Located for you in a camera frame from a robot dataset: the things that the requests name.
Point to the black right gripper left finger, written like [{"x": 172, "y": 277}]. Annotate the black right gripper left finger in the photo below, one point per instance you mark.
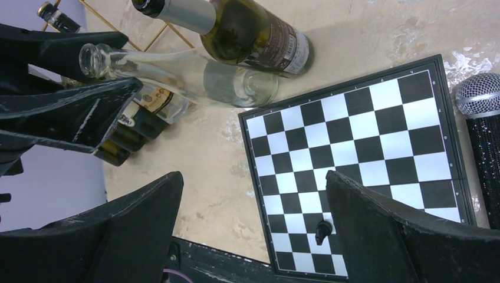
[{"x": 124, "y": 240}]

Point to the clear liquor bottle black cap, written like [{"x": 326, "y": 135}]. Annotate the clear liquor bottle black cap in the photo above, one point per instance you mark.
[{"x": 166, "y": 105}]

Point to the dark green bottle silver neck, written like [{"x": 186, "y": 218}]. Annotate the dark green bottle silver neck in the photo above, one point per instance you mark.
[{"x": 240, "y": 33}]

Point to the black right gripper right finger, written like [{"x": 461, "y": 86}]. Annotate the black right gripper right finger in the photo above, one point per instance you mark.
[{"x": 383, "y": 240}]

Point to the green bottle white label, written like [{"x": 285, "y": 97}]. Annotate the green bottle white label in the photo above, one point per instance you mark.
[{"x": 112, "y": 153}]

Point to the black chess pawn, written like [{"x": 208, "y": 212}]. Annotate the black chess pawn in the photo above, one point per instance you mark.
[{"x": 322, "y": 231}]

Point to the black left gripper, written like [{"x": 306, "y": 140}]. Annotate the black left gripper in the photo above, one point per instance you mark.
[{"x": 77, "y": 119}]

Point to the clear empty glass bottle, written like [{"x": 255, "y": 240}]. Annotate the clear empty glass bottle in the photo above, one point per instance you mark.
[{"x": 191, "y": 74}]

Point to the dark green wine bottle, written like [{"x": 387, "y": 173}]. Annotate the dark green wine bottle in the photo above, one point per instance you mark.
[{"x": 127, "y": 138}]

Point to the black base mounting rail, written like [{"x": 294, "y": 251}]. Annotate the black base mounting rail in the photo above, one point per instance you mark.
[{"x": 193, "y": 262}]

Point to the gold wire wine rack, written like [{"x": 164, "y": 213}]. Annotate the gold wire wine rack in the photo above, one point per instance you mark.
[{"x": 144, "y": 34}]

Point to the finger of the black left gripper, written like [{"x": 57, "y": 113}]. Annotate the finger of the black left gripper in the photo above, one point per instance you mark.
[{"x": 57, "y": 52}]

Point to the black white chessboard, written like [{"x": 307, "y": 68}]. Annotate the black white chessboard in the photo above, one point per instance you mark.
[{"x": 393, "y": 131}]

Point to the black glitter microphone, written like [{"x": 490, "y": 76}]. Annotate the black glitter microphone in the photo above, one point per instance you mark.
[{"x": 477, "y": 98}]

